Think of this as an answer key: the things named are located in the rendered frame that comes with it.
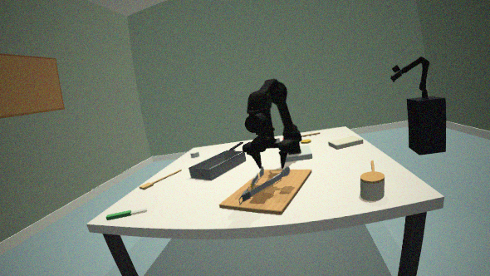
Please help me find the light brown wooden board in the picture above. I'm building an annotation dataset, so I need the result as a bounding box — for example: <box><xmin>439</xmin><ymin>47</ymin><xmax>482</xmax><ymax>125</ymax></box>
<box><xmin>219</xmin><ymin>169</ymin><xmax>312</xmax><ymax>215</ymax></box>

